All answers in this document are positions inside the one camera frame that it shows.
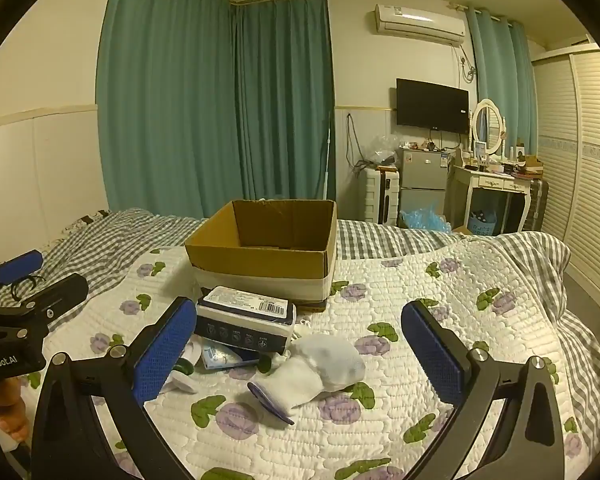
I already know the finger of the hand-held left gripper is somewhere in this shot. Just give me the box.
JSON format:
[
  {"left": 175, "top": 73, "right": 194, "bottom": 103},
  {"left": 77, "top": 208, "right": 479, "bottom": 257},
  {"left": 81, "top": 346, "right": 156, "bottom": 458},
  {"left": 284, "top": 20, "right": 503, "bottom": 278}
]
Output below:
[
  {"left": 10, "top": 273, "right": 90, "bottom": 333},
  {"left": 0, "top": 249, "right": 45, "bottom": 285}
]

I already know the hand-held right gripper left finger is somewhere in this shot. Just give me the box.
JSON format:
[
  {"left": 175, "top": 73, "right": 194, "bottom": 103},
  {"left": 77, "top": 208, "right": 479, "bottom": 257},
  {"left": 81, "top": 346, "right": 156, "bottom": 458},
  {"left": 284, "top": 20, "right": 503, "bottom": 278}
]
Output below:
[{"left": 30, "top": 296, "right": 198, "bottom": 480}]

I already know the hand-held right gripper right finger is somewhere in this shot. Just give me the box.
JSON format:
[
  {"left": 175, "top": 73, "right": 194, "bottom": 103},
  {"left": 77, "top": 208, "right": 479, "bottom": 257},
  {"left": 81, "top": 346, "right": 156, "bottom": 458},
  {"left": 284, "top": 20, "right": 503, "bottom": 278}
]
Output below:
[{"left": 401, "top": 300, "right": 566, "bottom": 480}]

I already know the white navy wipes pack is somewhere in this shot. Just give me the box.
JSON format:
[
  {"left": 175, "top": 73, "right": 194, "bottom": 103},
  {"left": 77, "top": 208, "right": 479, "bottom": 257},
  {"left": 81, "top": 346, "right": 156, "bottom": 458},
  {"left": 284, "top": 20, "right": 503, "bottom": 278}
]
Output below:
[{"left": 194, "top": 285, "right": 298, "bottom": 355}]

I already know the white sock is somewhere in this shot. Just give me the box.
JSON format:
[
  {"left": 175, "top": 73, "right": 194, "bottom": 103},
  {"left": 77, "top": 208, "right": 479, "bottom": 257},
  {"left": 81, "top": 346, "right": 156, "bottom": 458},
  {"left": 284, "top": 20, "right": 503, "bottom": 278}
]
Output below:
[{"left": 235, "top": 333, "right": 367, "bottom": 427}]

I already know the cardboard box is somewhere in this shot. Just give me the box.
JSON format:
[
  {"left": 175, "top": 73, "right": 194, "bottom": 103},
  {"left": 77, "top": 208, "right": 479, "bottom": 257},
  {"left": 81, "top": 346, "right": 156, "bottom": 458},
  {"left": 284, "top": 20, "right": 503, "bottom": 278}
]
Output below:
[{"left": 184, "top": 198, "right": 339, "bottom": 312}]

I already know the person's left hand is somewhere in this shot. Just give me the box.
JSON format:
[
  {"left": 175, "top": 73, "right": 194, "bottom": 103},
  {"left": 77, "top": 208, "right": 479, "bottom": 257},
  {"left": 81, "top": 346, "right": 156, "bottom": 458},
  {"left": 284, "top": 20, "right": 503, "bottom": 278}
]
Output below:
[{"left": 0, "top": 376, "right": 32, "bottom": 445}]

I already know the white green small bottle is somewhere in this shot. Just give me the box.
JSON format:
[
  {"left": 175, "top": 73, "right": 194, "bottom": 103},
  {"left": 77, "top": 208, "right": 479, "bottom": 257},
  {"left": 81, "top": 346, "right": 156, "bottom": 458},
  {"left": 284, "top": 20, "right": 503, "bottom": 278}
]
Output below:
[{"left": 161, "top": 337, "right": 202, "bottom": 395}]

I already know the small blue white packet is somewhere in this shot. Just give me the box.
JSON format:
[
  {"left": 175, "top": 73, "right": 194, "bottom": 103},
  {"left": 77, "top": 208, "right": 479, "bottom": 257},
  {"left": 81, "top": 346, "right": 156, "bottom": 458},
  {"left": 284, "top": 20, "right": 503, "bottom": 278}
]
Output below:
[{"left": 200, "top": 337, "right": 262, "bottom": 372}]

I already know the white floral quilt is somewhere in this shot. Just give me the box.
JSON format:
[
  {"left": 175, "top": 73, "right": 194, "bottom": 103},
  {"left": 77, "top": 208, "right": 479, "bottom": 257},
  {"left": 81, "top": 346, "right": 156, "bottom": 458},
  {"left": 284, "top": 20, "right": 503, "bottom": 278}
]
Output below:
[{"left": 24, "top": 240, "right": 600, "bottom": 480}]

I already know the blue plastic bag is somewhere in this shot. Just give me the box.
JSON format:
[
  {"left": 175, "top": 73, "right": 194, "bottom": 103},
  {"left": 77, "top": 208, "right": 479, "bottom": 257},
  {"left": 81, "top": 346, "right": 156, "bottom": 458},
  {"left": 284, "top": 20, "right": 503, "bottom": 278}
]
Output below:
[{"left": 399, "top": 199, "right": 452, "bottom": 234}]

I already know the blue storage basket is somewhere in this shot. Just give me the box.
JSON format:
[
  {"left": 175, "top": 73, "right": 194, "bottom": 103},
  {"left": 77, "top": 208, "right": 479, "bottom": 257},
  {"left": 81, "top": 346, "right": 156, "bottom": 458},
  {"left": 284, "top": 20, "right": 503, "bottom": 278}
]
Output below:
[{"left": 467, "top": 207, "right": 499, "bottom": 236}]

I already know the white suitcase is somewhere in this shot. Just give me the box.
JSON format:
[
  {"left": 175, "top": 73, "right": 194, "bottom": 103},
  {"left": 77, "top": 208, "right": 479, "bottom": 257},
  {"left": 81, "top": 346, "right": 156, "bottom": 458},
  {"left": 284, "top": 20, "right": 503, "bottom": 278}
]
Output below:
[{"left": 363, "top": 164, "right": 401, "bottom": 226}]

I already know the small grey fridge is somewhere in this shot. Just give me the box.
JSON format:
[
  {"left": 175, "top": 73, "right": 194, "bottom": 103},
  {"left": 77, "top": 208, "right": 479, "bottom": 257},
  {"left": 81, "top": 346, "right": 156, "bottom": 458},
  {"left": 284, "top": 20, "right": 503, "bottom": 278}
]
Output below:
[{"left": 397, "top": 147, "right": 454, "bottom": 227}]

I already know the dark suitcase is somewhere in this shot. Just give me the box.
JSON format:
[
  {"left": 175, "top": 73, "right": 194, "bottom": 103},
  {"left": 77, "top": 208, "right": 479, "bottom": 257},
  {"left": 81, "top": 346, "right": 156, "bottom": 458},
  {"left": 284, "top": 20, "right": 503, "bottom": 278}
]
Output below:
[{"left": 517, "top": 177, "right": 550, "bottom": 234}]

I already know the white dressing table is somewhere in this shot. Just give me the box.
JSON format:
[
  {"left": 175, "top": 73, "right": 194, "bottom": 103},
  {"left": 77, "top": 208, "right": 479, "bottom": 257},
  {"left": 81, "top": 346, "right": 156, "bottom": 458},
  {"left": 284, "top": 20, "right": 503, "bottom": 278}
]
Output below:
[{"left": 444, "top": 159, "right": 532, "bottom": 237}]

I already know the clear plastic bag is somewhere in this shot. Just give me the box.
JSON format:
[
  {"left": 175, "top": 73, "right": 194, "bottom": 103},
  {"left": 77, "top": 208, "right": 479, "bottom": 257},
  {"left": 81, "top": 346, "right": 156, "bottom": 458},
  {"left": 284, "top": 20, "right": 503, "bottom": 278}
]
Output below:
[{"left": 359, "top": 133, "right": 407, "bottom": 167}]

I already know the wide teal curtain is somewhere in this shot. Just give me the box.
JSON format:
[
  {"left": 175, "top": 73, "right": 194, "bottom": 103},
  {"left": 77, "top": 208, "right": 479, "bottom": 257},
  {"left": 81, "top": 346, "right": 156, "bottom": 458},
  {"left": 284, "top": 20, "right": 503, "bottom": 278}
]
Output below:
[{"left": 95, "top": 0, "right": 242, "bottom": 221}]

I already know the white thin pole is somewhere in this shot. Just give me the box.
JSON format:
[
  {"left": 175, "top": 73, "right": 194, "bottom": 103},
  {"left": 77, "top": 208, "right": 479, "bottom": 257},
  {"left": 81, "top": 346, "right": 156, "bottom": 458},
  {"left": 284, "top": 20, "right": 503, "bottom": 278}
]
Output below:
[{"left": 324, "top": 112, "right": 332, "bottom": 202}]

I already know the white oval mirror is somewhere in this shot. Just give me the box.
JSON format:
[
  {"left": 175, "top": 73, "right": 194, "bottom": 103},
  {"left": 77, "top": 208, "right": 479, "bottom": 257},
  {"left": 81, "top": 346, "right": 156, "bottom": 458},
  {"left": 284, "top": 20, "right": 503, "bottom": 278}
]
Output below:
[{"left": 470, "top": 98, "right": 508, "bottom": 157}]

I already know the white louvred wardrobe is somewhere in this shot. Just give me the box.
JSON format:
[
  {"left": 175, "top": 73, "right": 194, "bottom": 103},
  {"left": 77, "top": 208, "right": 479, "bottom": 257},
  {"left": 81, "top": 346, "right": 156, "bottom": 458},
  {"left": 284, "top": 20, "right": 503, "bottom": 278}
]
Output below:
[{"left": 532, "top": 34, "right": 600, "bottom": 312}]

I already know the teal corner curtain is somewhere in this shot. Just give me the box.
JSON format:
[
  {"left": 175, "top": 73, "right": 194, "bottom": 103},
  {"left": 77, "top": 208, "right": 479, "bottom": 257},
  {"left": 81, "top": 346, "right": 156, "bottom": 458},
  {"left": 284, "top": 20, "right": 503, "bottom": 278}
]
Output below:
[{"left": 231, "top": 0, "right": 337, "bottom": 203}]

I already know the narrow teal curtain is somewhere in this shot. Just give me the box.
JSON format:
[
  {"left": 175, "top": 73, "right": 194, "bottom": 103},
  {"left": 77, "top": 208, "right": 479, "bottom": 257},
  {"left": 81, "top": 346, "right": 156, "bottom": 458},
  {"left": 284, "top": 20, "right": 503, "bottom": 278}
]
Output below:
[{"left": 465, "top": 7, "right": 539, "bottom": 157}]

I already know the white air conditioner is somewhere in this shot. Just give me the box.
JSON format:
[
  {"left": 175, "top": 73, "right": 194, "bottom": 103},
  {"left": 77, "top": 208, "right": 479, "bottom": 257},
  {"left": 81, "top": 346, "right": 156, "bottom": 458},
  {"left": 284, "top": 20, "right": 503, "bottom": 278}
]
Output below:
[{"left": 373, "top": 3, "right": 467, "bottom": 45}]

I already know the black wall cable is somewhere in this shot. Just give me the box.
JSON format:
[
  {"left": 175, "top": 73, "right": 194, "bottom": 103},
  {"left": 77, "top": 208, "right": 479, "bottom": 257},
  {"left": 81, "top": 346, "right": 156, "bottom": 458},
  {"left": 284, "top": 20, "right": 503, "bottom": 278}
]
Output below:
[{"left": 344, "top": 112, "right": 362, "bottom": 172}]

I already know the black wall television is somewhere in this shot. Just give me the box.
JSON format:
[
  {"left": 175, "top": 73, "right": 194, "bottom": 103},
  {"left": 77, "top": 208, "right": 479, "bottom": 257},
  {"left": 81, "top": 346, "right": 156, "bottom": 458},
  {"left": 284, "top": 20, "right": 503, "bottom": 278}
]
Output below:
[{"left": 395, "top": 78, "right": 470, "bottom": 135}]

